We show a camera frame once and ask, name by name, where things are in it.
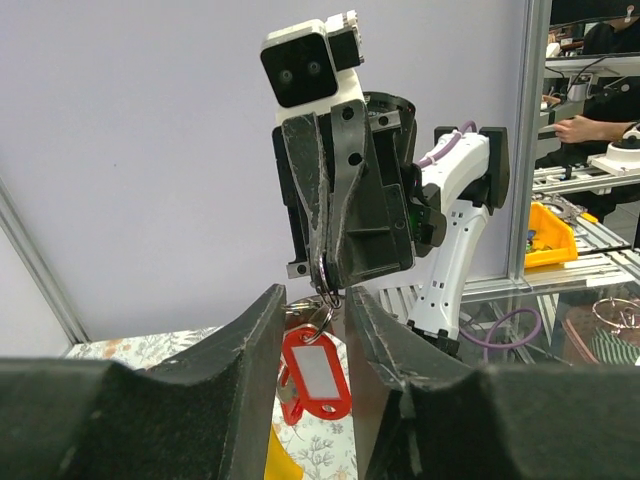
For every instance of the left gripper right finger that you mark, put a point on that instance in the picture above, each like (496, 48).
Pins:
(419, 413)

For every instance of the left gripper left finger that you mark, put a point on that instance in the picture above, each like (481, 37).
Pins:
(204, 413)

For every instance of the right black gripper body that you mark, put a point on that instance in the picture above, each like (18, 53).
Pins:
(389, 188)

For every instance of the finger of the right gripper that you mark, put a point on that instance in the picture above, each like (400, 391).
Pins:
(344, 132)
(304, 187)

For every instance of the red key tag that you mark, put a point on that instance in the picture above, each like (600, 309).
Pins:
(311, 377)

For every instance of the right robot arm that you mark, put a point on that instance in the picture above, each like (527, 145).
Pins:
(461, 182)

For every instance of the yellow plastic parts bin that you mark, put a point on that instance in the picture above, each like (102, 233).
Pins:
(550, 240)

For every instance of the brown wicker basket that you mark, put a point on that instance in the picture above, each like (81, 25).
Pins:
(605, 332)

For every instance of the person in black clothes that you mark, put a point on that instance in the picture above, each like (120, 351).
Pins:
(602, 121)

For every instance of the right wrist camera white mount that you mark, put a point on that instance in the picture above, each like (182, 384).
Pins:
(311, 66)

